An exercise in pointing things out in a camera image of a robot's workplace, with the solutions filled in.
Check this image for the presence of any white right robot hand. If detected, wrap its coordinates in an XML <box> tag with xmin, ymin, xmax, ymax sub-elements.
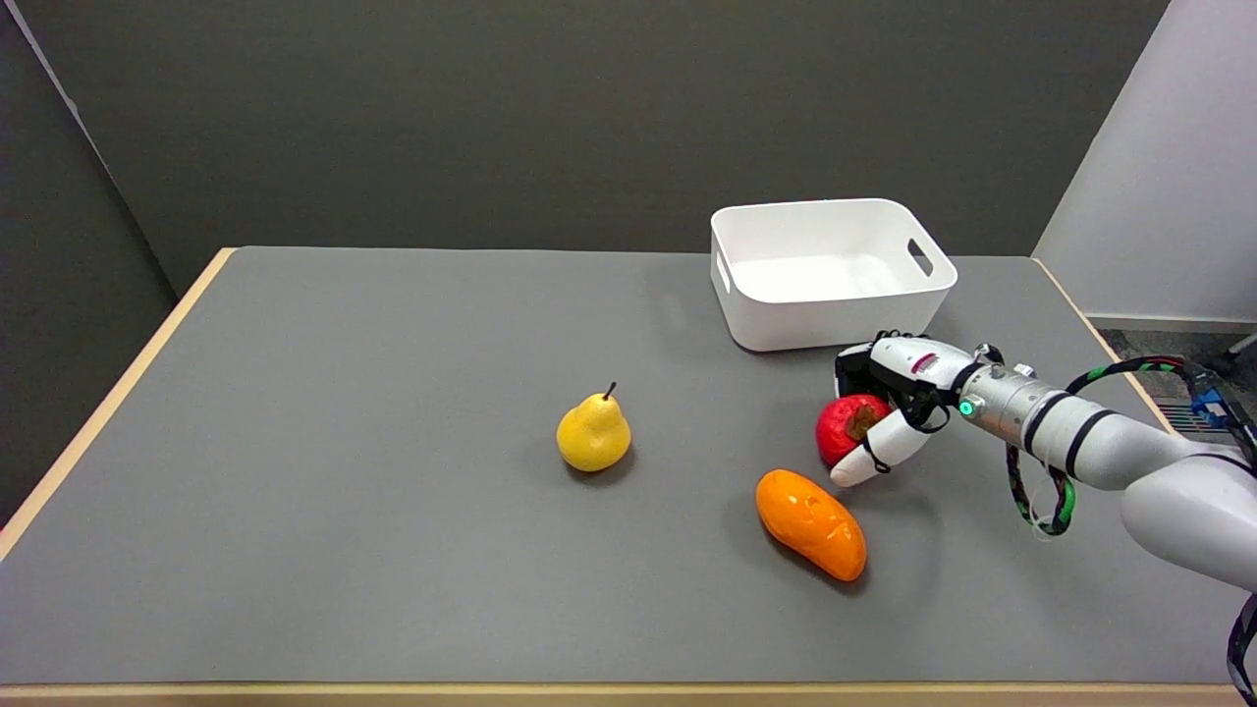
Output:
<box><xmin>830</xmin><ymin>331</ymin><xmax>983</xmax><ymax>489</ymax></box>

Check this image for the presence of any white plastic bin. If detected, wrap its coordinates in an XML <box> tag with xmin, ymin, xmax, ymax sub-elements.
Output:
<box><xmin>710</xmin><ymin>198</ymin><xmax>958</xmax><ymax>353</ymax></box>

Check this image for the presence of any yellow pear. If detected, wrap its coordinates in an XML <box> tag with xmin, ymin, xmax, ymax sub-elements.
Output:
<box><xmin>556</xmin><ymin>382</ymin><xmax>632</xmax><ymax>473</ymax></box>

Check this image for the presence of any black green braided cable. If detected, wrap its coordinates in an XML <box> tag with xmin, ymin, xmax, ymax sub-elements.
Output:
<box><xmin>1006</xmin><ymin>356</ymin><xmax>1257</xmax><ymax>539</ymax></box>

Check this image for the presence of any orange mango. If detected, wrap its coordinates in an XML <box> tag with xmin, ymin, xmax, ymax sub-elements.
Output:
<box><xmin>755</xmin><ymin>468</ymin><xmax>869</xmax><ymax>583</ymax></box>

